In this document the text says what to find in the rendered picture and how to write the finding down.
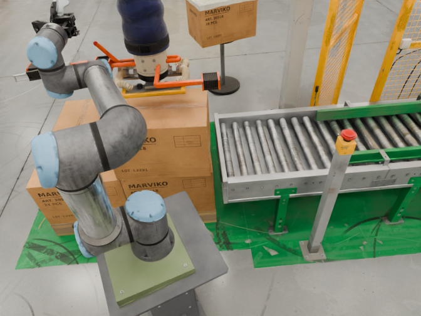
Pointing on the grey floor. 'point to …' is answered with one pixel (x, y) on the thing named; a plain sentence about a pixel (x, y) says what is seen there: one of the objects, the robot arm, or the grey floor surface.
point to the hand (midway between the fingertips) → (64, 15)
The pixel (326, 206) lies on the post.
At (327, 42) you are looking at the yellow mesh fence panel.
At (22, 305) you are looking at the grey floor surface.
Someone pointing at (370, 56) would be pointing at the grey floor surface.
